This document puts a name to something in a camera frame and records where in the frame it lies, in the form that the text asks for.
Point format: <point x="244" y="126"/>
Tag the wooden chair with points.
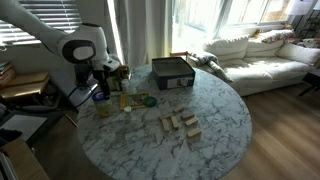
<point x="183" y="54"/>

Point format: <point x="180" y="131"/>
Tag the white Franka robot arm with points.
<point x="87" y="44"/>

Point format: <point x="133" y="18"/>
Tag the small white container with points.
<point x="128" y="111"/>

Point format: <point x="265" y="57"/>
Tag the white curtain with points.
<point x="144" y="29"/>

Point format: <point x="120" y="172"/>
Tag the yellow dog book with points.
<point x="133" y="100"/>

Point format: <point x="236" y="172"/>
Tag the dark blue cardboard box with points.
<point x="172" y="72"/>

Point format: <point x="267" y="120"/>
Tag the wooden shelf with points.
<point x="24" y="85"/>

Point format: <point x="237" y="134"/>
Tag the blue-lidded peanut jar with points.
<point x="102" y="104"/>

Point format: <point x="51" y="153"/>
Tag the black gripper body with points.
<point x="101" y="76"/>

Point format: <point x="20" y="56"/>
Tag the clear plastic container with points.
<point x="114" y="81"/>

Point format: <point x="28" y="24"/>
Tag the grey blanket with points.
<point x="208" y="62"/>

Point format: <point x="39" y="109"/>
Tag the wooden block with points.
<point x="191" y="121"/>
<point x="187" y="115"/>
<point x="178" y="108"/>
<point x="165" y="125"/>
<point x="193" y="132"/>
<point x="175" y="122"/>

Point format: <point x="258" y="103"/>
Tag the white sofa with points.
<point x="258" y="65"/>

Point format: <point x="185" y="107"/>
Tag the green round lid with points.
<point x="150" y="101"/>

